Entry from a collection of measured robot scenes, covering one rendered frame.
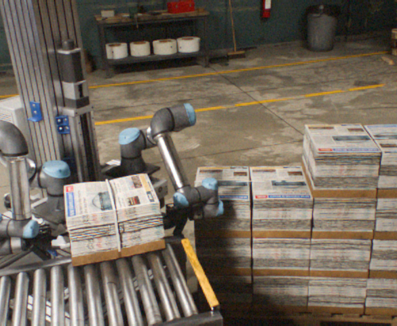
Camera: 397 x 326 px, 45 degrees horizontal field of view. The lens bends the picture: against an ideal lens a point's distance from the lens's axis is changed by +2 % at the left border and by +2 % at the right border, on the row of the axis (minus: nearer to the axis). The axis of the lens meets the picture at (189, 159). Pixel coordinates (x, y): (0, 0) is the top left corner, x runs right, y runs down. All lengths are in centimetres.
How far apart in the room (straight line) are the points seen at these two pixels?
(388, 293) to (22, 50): 217
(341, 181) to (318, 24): 702
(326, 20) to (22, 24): 729
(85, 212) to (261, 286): 113
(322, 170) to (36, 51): 144
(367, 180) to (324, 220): 28
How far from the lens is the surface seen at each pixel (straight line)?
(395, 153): 236
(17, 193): 205
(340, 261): 259
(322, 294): 270
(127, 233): 198
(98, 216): 192
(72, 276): 199
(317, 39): 929
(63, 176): 232
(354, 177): 236
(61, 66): 242
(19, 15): 244
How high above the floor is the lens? 197
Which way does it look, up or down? 24 degrees down
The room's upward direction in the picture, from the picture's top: 3 degrees counter-clockwise
